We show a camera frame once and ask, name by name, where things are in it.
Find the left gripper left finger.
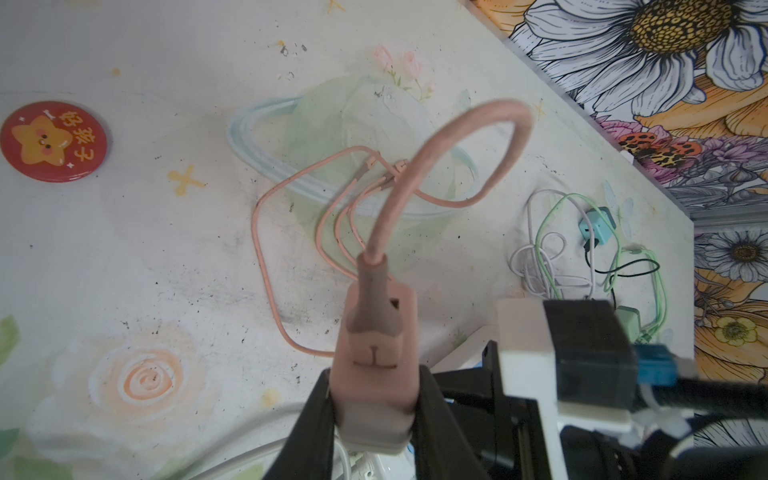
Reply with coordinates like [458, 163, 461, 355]
[264, 369, 335, 480]

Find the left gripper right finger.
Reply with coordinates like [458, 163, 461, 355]
[411, 365, 489, 480]

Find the white blue power strip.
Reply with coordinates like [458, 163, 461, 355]
[347, 323, 499, 480]

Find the pink plug charger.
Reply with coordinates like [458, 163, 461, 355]
[329, 257, 420, 455]

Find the pink charger cable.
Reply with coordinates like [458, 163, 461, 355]
[250, 98, 535, 359]

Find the green plug adapter right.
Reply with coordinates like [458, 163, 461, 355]
[615, 306, 641, 343]

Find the teal plug adapter back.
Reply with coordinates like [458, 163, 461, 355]
[578, 207, 616, 250]

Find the red star badge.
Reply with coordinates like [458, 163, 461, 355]
[1, 100, 110, 183]

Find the white cable bundle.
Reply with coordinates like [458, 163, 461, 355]
[508, 189, 601, 300]

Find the green cable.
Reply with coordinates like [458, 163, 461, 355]
[533, 191, 668, 346]

